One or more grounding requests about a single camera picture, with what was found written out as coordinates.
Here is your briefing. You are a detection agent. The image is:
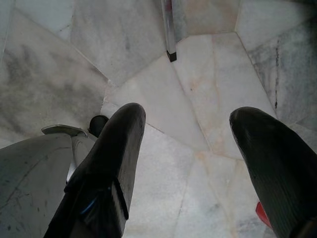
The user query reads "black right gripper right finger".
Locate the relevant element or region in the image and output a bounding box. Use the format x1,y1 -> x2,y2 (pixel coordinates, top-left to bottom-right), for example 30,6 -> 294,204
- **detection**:
229,106 -> 317,238

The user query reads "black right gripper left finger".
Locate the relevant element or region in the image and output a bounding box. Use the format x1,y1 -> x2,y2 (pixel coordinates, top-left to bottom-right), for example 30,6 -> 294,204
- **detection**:
43,102 -> 147,238

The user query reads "red plastic stool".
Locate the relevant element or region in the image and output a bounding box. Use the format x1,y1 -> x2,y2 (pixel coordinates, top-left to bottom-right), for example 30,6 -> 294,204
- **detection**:
256,201 -> 270,228

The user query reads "chrome clothes rack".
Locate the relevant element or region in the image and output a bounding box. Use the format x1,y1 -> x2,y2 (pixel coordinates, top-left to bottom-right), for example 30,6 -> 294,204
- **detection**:
160,0 -> 178,62

